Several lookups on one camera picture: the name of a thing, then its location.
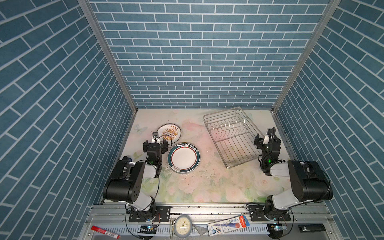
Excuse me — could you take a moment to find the metal wire dish rack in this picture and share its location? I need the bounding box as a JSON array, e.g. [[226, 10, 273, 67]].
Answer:
[[203, 107, 264, 169]]

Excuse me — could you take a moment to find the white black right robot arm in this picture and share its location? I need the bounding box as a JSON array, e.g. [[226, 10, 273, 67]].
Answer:
[[254, 128, 333, 221]]

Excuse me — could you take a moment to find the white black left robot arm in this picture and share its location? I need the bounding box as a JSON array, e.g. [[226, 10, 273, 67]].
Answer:
[[103, 139, 168, 222]]

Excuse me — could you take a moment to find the round white dial timer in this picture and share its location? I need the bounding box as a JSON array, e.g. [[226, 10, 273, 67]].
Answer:
[[173, 215, 193, 239]]

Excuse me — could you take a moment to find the blue white toothpaste box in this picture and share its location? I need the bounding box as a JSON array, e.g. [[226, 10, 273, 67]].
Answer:
[[207, 216, 250, 237]]

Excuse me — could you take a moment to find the red marker pen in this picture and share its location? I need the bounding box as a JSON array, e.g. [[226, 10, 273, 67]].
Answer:
[[91, 226, 121, 239]]

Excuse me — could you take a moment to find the aluminium front rail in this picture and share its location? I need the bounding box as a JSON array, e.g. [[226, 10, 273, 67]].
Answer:
[[79, 203, 342, 240]]

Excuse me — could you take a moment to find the black device on rail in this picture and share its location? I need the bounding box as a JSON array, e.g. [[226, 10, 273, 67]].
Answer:
[[298, 224, 326, 233]]

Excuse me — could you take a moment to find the aluminium corner post right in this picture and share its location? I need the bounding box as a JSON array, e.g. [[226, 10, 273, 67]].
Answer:
[[272, 0, 341, 113]]

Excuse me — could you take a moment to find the aluminium corner post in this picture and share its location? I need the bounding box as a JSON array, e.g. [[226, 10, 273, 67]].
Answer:
[[78, 0, 138, 114], [272, 0, 341, 113]]

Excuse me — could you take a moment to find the aluminium corner post left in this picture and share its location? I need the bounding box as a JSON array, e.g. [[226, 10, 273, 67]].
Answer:
[[78, 0, 138, 114]]

